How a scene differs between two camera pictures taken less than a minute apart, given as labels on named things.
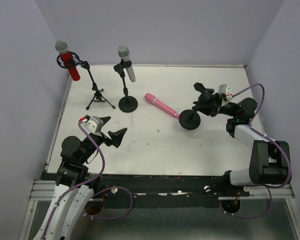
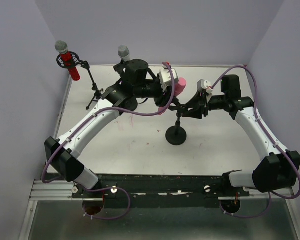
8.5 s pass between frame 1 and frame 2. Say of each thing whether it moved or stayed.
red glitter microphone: stayed
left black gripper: moved
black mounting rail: stayed
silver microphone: stayed
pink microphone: moved
